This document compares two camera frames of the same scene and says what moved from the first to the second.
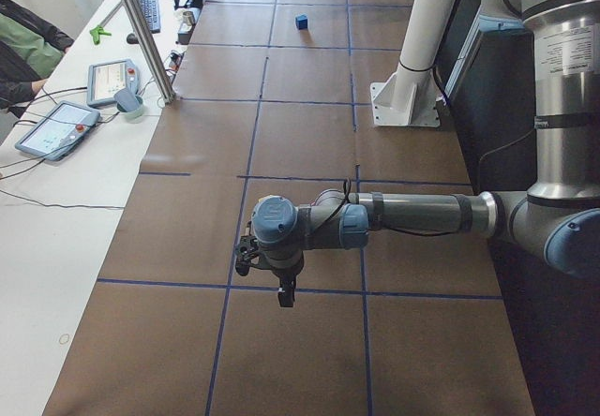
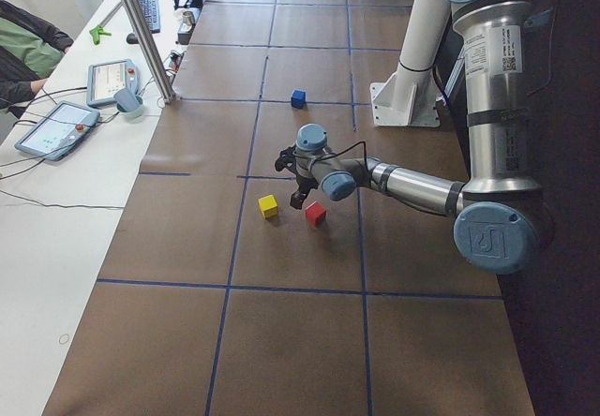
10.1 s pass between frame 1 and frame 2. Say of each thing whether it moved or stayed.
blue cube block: moved
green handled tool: stayed
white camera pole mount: stayed
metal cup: stayed
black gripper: moved
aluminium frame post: stayed
